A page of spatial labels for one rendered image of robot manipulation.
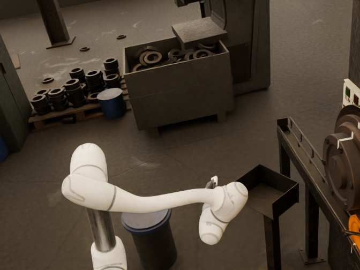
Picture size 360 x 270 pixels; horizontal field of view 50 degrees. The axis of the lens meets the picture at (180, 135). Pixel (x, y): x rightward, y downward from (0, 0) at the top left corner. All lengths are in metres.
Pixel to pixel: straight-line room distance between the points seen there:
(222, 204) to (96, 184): 0.50
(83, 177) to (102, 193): 0.09
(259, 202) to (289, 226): 0.74
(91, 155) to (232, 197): 0.58
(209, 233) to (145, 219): 0.86
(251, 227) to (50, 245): 1.52
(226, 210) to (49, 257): 1.82
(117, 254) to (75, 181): 0.59
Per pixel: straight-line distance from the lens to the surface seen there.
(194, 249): 2.77
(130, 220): 2.46
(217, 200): 1.57
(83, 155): 1.57
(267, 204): 2.14
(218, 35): 4.09
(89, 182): 1.45
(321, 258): 2.67
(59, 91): 4.86
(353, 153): 1.41
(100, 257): 1.93
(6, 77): 4.68
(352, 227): 1.85
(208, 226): 1.64
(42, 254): 3.17
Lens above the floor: 2.06
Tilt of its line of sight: 31 degrees down
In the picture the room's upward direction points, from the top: 12 degrees counter-clockwise
